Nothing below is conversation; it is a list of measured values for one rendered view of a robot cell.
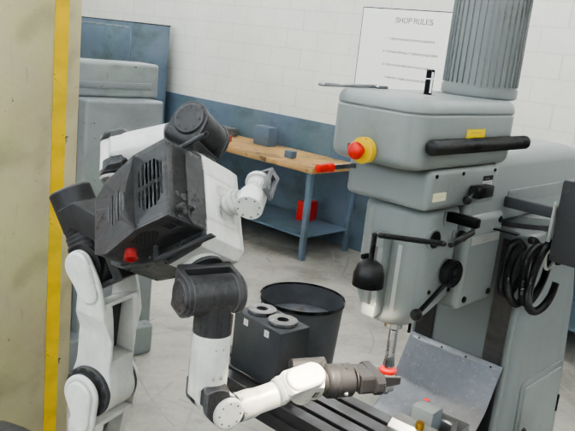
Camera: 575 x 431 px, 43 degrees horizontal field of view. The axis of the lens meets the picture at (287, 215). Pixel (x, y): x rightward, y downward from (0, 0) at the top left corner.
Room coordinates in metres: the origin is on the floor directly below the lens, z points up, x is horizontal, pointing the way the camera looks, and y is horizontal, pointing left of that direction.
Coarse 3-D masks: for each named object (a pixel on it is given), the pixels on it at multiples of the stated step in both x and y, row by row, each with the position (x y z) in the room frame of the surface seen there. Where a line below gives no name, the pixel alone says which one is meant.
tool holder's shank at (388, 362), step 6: (390, 330) 1.79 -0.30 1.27; (396, 330) 1.80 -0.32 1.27; (390, 336) 1.79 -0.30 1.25; (396, 336) 1.79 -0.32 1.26; (390, 342) 1.79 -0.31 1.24; (390, 348) 1.79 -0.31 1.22; (390, 354) 1.79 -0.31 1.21; (384, 360) 1.80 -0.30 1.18; (390, 360) 1.79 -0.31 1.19; (384, 366) 1.80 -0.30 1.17; (390, 366) 1.79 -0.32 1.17
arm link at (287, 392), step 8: (296, 368) 1.67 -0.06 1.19; (304, 368) 1.68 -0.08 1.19; (312, 368) 1.69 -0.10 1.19; (320, 368) 1.70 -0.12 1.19; (280, 376) 1.66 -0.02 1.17; (288, 376) 1.65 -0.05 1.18; (296, 376) 1.65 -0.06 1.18; (304, 376) 1.66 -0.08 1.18; (312, 376) 1.67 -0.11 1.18; (320, 376) 1.68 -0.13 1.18; (280, 384) 1.64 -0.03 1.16; (288, 384) 1.63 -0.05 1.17; (296, 384) 1.64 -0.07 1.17; (304, 384) 1.64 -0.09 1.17; (312, 384) 1.65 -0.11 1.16; (320, 384) 1.66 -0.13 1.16; (280, 392) 1.63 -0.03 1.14; (288, 392) 1.63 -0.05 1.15; (296, 392) 1.63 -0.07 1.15; (304, 392) 1.65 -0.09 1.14; (280, 400) 1.63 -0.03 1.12; (288, 400) 1.64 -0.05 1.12
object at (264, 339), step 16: (256, 304) 2.15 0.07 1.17; (240, 320) 2.11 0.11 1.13; (256, 320) 2.06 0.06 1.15; (272, 320) 2.04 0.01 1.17; (288, 320) 2.06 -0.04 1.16; (240, 336) 2.10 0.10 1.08; (256, 336) 2.05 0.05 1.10; (272, 336) 2.00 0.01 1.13; (288, 336) 1.99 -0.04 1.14; (304, 336) 2.04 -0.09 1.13; (240, 352) 2.10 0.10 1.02; (256, 352) 2.04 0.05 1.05; (272, 352) 1.99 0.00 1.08; (288, 352) 2.00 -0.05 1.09; (304, 352) 2.04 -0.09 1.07; (240, 368) 2.09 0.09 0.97; (256, 368) 2.04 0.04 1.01; (272, 368) 1.98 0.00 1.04
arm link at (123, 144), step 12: (108, 132) 1.90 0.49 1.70; (120, 132) 1.88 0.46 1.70; (132, 132) 1.87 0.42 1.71; (144, 132) 1.85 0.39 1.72; (156, 132) 1.83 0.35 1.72; (120, 144) 1.85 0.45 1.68; (132, 144) 1.84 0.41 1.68; (144, 144) 1.83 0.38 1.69; (120, 156) 1.84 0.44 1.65; (108, 168) 1.85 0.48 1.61
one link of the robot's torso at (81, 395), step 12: (72, 384) 1.74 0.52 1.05; (84, 384) 1.74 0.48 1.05; (72, 396) 1.74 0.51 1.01; (84, 396) 1.72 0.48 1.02; (96, 396) 1.72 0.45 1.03; (132, 396) 1.88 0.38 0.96; (72, 408) 1.74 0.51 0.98; (84, 408) 1.72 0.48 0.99; (96, 408) 1.72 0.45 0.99; (120, 408) 1.84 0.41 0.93; (132, 408) 1.88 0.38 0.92; (72, 420) 1.74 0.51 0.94; (84, 420) 1.72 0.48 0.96; (96, 420) 1.77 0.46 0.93; (108, 420) 1.78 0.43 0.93; (120, 420) 1.84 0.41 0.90
